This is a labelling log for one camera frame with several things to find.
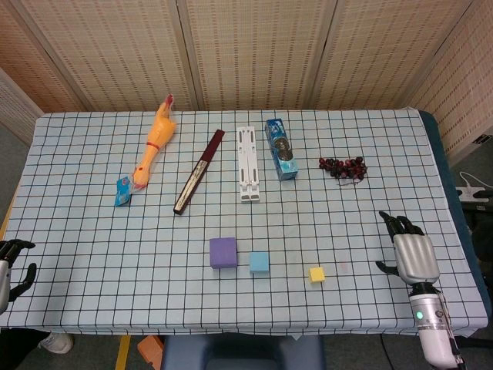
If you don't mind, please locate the light blue checkered tablecloth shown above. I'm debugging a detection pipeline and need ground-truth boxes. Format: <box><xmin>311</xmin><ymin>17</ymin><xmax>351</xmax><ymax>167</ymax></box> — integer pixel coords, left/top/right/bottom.
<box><xmin>0</xmin><ymin>109</ymin><xmax>488</xmax><ymax>336</ymax></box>

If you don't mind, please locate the dark red folded fan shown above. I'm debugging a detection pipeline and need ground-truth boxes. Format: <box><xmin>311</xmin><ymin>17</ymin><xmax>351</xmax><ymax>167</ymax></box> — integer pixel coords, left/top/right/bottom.
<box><xmin>173</xmin><ymin>129</ymin><xmax>226</xmax><ymax>216</ymax></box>

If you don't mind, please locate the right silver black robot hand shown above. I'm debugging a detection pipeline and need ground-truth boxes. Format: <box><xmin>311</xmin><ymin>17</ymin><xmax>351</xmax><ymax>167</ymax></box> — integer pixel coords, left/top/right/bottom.
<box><xmin>375</xmin><ymin>210</ymin><xmax>441</xmax><ymax>288</ymax></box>

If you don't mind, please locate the dark trouser leg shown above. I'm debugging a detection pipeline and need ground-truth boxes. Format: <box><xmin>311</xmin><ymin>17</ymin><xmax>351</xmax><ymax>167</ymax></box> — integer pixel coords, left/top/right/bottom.
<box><xmin>0</xmin><ymin>328</ymin><xmax>51</xmax><ymax>370</ymax></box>

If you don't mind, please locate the dark blue table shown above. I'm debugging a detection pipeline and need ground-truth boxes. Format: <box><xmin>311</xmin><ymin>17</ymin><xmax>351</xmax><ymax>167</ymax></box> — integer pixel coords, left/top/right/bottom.
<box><xmin>418</xmin><ymin>110</ymin><xmax>487</xmax><ymax>338</ymax></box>

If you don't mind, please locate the small blue packet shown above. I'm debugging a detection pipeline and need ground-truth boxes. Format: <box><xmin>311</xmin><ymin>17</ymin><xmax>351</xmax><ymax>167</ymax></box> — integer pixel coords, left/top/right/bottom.
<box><xmin>114</xmin><ymin>173</ymin><xmax>134</xmax><ymax>208</ymax></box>

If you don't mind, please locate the beige woven folding screen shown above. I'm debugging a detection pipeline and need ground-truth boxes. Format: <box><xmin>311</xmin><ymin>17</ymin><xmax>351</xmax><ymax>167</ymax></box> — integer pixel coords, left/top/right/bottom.
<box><xmin>0</xmin><ymin>0</ymin><xmax>493</xmax><ymax>167</ymax></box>

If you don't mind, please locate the small yellow cube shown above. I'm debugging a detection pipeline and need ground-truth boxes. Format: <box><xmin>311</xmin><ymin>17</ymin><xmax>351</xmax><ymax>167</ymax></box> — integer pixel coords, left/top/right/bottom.
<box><xmin>308</xmin><ymin>265</ymin><xmax>327</xmax><ymax>285</ymax></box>

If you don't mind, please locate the black floor cable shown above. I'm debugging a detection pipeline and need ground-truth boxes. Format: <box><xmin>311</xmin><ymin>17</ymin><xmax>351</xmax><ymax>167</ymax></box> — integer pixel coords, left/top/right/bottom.
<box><xmin>380</xmin><ymin>333</ymin><xmax>391</xmax><ymax>370</ymax></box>

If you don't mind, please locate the pale woven screen panel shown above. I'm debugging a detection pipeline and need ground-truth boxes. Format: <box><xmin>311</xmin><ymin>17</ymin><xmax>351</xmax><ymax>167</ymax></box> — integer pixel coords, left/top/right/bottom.
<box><xmin>0</xmin><ymin>67</ymin><xmax>45</xmax><ymax>146</ymax></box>

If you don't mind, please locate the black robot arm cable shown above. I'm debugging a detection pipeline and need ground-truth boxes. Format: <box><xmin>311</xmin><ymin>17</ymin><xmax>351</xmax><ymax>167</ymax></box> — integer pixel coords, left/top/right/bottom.
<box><xmin>437</xmin><ymin>291</ymin><xmax>466</xmax><ymax>367</ymax></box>

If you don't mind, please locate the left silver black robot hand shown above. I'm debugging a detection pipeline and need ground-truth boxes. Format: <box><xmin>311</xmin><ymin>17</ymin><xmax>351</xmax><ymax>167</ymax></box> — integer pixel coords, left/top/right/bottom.
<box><xmin>0</xmin><ymin>238</ymin><xmax>38</xmax><ymax>315</ymax></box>

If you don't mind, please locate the white sneaker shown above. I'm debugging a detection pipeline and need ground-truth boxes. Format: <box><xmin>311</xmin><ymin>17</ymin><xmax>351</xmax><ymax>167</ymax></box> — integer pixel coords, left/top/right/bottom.
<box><xmin>38</xmin><ymin>333</ymin><xmax>74</xmax><ymax>355</ymax></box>

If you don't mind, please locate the white power cable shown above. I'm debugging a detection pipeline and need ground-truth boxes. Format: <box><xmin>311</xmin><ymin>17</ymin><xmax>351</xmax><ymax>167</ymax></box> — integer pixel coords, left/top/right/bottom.
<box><xmin>460</xmin><ymin>171</ymin><xmax>485</xmax><ymax>190</ymax></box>

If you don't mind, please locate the blue cookie box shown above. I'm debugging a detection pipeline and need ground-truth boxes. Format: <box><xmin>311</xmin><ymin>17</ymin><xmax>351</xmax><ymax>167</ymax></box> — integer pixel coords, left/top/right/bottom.
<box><xmin>264</xmin><ymin>118</ymin><xmax>300</xmax><ymax>182</ymax></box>

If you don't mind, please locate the large purple cube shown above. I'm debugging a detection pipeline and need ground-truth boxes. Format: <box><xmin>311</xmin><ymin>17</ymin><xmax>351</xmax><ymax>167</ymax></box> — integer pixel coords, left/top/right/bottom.
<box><xmin>209</xmin><ymin>237</ymin><xmax>239</xmax><ymax>270</ymax></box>

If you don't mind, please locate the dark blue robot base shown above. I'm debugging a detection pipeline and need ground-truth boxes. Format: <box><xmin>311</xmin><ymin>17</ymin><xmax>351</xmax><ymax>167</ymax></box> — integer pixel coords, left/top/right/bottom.
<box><xmin>161</xmin><ymin>334</ymin><xmax>327</xmax><ymax>370</ymax></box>

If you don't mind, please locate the white folding laptop stand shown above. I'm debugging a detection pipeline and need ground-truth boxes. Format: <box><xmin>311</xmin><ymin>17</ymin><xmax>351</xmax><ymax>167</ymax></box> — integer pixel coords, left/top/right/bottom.
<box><xmin>236</xmin><ymin>126</ymin><xmax>266</xmax><ymax>204</ymax></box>

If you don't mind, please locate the yellow rubber chicken toy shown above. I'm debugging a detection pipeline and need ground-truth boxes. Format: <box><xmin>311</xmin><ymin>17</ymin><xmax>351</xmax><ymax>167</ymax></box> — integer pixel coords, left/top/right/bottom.
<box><xmin>132</xmin><ymin>93</ymin><xmax>178</xmax><ymax>192</ymax></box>

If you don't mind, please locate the dark red grape bunch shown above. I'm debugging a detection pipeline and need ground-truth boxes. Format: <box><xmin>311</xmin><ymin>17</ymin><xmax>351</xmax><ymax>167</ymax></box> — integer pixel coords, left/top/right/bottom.
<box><xmin>318</xmin><ymin>156</ymin><xmax>367</xmax><ymax>188</ymax></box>

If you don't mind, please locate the white power strip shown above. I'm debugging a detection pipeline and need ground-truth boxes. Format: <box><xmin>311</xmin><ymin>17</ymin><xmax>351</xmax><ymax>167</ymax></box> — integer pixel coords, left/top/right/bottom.
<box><xmin>455</xmin><ymin>186</ymin><xmax>493</xmax><ymax>203</ymax></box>

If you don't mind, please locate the light blue cube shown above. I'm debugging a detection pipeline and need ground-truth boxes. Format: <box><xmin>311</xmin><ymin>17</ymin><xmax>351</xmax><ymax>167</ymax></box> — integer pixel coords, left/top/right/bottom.
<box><xmin>249</xmin><ymin>251</ymin><xmax>270</xmax><ymax>275</ymax></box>

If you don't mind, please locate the orange block on floor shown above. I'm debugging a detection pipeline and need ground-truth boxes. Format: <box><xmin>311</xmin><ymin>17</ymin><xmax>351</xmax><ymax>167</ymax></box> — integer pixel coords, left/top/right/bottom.
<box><xmin>137</xmin><ymin>335</ymin><xmax>166</xmax><ymax>365</ymax></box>

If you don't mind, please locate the black equipment beside table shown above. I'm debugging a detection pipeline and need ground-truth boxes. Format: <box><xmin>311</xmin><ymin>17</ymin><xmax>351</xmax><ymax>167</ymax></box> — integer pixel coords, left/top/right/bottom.
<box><xmin>461</xmin><ymin>200</ymin><xmax>493</xmax><ymax>263</ymax></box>

